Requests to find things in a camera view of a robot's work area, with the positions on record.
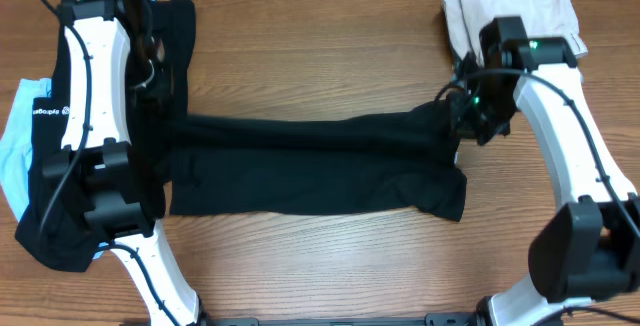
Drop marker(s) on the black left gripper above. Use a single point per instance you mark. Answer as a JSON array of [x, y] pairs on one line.
[[163, 72]]

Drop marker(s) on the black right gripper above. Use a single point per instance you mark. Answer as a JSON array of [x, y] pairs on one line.
[[458, 106]]

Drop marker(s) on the black t-shirt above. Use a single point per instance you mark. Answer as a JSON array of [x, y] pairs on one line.
[[363, 164]]

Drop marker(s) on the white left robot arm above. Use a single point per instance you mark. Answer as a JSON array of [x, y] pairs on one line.
[[98, 179]]

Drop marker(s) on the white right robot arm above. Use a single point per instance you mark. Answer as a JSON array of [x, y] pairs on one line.
[[589, 251]]

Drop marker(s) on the black garment pile with logo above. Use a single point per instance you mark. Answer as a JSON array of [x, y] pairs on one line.
[[174, 24]]

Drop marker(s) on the folded beige shorts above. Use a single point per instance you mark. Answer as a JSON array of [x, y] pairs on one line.
[[541, 18]]

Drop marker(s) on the light blue garment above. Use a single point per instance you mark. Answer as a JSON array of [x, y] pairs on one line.
[[17, 146]]

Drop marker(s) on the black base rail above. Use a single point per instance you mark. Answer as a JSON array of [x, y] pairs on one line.
[[340, 321]]

